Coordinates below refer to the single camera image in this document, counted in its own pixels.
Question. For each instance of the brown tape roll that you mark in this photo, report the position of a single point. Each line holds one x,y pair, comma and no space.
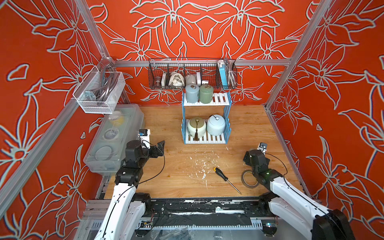
248,180

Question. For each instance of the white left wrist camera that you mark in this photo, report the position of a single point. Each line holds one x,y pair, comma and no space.
144,135

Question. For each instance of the translucent plastic storage box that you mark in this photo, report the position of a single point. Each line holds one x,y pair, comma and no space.
107,149

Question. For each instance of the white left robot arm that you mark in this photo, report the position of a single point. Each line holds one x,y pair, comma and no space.
127,207

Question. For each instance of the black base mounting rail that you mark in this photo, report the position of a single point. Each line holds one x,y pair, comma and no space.
244,206

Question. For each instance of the light blue flat box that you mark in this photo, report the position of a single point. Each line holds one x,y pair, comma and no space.
222,66

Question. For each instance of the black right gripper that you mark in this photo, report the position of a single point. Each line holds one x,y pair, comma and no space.
246,157

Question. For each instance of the pale blue round jar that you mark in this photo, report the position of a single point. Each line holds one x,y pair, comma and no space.
216,125

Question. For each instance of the grey tubes in basket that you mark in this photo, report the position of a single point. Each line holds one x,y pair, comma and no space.
100,94

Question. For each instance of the small metal spool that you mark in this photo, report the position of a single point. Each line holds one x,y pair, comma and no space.
157,81

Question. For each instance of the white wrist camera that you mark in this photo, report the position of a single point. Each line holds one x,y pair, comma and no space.
263,147
144,135

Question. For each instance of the cream round jar with tassel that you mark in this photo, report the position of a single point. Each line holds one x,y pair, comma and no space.
197,128

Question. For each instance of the black yellow screwdriver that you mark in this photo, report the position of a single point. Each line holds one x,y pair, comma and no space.
220,173

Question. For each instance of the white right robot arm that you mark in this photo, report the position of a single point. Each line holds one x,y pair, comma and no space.
313,220

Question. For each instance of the green tea canister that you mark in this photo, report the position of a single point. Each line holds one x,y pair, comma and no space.
206,93

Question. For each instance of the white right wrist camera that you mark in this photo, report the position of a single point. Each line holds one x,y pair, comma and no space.
263,147

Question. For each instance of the clear plastic wall basket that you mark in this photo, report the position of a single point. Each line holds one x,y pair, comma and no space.
91,82

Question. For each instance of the black wire basket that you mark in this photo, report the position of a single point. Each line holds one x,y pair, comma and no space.
208,69

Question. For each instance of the blue tea canister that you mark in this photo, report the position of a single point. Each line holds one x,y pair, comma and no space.
192,93

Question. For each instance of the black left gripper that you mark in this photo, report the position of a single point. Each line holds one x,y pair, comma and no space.
154,154

